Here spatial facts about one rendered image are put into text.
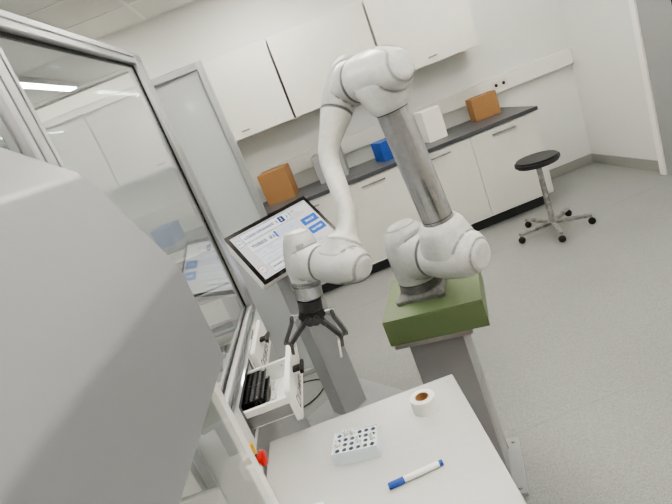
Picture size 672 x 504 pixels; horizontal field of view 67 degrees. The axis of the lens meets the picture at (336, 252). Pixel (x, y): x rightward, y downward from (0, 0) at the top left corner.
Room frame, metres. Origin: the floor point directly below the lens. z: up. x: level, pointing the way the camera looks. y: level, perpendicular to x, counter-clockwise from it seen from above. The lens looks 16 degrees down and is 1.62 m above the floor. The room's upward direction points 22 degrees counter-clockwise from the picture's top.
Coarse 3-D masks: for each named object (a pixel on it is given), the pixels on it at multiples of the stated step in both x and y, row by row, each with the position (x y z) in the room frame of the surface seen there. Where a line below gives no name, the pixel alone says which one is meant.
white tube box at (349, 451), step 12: (348, 432) 1.17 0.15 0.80; (360, 432) 1.16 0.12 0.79; (372, 432) 1.14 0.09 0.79; (348, 444) 1.13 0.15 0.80; (360, 444) 1.11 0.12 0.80; (372, 444) 1.10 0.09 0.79; (336, 456) 1.10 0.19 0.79; (348, 456) 1.10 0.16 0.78; (360, 456) 1.09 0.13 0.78; (372, 456) 1.08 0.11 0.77
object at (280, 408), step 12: (276, 360) 1.54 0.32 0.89; (252, 372) 1.54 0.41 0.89; (276, 372) 1.54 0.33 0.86; (252, 408) 1.31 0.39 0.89; (264, 408) 1.30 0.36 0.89; (276, 408) 1.29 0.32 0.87; (288, 408) 1.29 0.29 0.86; (252, 420) 1.30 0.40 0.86; (264, 420) 1.29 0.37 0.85; (276, 420) 1.30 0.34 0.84
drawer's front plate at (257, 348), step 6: (258, 324) 1.83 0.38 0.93; (258, 330) 1.78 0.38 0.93; (264, 330) 1.86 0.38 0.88; (258, 336) 1.74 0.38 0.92; (252, 342) 1.69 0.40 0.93; (258, 342) 1.70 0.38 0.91; (264, 342) 1.78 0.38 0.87; (270, 342) 1.87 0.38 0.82; (252, 348) 1.63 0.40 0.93; (258, 348) 1.67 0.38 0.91; (264, 348) 1.74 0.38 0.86; (252, 354) 1.60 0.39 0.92; (258, 354) 1.63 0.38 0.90; (252, 360) 1.59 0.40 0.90; (258, 360) 1.60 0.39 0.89; (264, 360) 1.67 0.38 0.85; (258, 366) 1.59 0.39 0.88
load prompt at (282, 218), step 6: (276, 216) 2.50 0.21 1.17; (282, 216) 2.51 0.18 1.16; (288, 216) 2.51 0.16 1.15; (270, 222) 2.46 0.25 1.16; (276, 222) 2.47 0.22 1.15; (282, 222) 2.48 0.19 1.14; (258, 228) 2.42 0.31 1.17; (264, 228) 2.43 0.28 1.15; (270, 228) 2.44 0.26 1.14; (246, 234) 2.38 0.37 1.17; (252, 234) 2.39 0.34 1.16; (258, 234) 2.39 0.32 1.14; (246, 240) 2.35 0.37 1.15
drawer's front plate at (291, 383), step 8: (288, 352) 1.50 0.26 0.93; (288, 360) 1.44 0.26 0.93; (288, 368) 1.39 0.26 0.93; (288, 376) 1.34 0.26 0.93; (296, 376) 1.42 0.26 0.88; (288, 384) 1.30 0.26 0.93; (296, 384) 1.38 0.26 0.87; (288, 392) 1.27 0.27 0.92; (296, 392) 1.33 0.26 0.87; (288, 400) 1.27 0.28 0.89; (296, 400) 1.29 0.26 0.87; (296, 408) 1.27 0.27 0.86; (296, 416) 1.27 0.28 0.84
